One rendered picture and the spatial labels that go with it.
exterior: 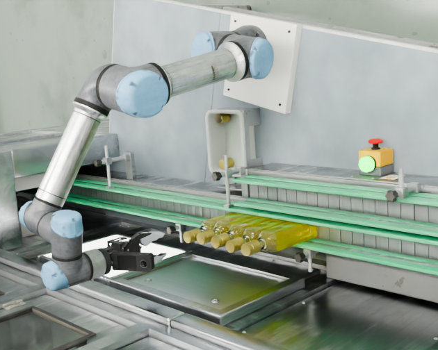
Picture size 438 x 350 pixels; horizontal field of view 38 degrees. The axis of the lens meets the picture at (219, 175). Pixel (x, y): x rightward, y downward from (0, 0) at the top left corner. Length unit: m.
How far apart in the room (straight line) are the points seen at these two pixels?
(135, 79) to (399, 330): 0.87
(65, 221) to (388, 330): 0.81
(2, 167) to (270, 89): 1.04
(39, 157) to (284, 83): 1.03
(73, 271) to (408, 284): 0.87
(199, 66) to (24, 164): 1.03
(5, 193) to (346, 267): 1.30
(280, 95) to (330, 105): 0.18
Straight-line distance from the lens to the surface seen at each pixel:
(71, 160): 1.67
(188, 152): 2.40
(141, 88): 1.55
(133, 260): 1.67
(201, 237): 1.81
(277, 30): 2.02
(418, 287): 1.76
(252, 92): 2.11
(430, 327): 1.63
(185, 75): 1.67
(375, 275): 1.81
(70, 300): 1.93
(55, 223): 1.58
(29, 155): 2.52
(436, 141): 1.78
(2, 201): 2.49
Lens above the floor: 2.33
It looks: 43 degrees down
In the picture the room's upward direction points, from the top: 104 degrees counter-clockwise
